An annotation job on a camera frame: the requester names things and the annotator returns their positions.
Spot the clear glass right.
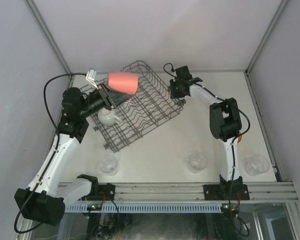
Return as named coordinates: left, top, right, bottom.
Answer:
left=245, top=155, right=270, bottom=176

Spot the grey wire dish rack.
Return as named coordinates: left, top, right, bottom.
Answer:
left=91, top=60, right=186, bottom=153

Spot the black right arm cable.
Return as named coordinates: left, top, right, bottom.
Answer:
left=163, top=63, right=251, bottom=201

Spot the clear glass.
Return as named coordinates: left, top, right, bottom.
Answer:
left=98, top=155, right=119, bottom=176
left=188, top=151, right=208, bottom=174
left=245, top=155, right=270, bottom=176

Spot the clear glass left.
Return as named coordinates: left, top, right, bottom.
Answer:
left=98, top=155, right=119, bottom=176

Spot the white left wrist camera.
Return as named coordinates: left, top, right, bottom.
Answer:
left=85, top=68, right=99, bottom=90

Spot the yellow mug black handle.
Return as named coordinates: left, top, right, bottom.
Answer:
left=237, top=133, right=242, bottom=143

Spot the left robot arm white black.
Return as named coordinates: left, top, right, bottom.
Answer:
left=14, top=81, right=138, bottom=226

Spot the clear glass middle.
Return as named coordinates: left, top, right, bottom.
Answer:
left=188, top=151, right=208, bottom=174

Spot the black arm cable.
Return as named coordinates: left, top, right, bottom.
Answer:
left=14, top=72, right=88, bottom=235
left=163, top=63, right=251, bottom=201

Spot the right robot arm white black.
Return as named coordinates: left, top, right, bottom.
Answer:
left=166, top=65, right=243, bottom=189

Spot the blue slotted cable duct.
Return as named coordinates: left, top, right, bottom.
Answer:
left=65, top=202, right=222, bottom=214

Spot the white speckled ceramic mug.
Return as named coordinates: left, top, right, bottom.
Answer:
left=97, top=108, right=122, bottom=127

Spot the pink ceramic cup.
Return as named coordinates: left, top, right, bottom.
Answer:
left=106, top=72, right=138, bottom=96

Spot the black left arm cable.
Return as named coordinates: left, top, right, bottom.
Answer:
left=14, top=72, right=88, bottom=235

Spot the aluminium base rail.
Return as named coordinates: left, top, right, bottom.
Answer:
left=57, top=182, right=297, bottom=204

